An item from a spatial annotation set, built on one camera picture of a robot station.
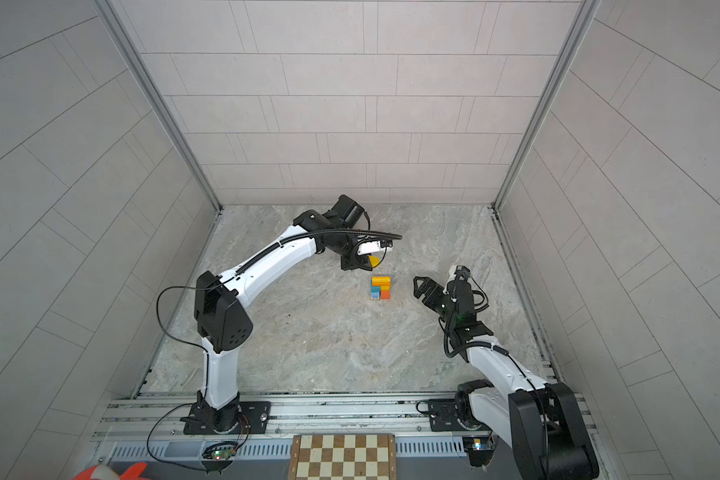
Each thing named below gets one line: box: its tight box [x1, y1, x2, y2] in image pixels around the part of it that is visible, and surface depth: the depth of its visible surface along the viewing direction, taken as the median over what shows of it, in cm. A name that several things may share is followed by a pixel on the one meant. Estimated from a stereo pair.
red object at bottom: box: [73, 462, 148, 480], surface depth 61 cm
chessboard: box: [288, 434, 397, 480], surface depth 65 cm
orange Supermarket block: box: [371, 276, 391, 286], surface depth 90 cm
